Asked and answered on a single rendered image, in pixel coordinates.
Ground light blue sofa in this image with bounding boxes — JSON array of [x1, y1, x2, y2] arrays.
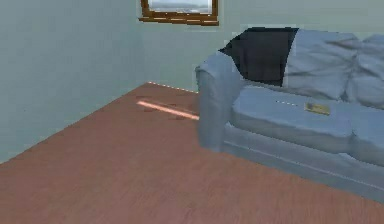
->
[[195, 27, 384, 205]]

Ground black cloth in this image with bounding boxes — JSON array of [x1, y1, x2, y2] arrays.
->
[[218, 27, 300, 88]]

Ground brown framed window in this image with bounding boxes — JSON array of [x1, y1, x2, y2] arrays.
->
[[138, 0, 221, 27]]

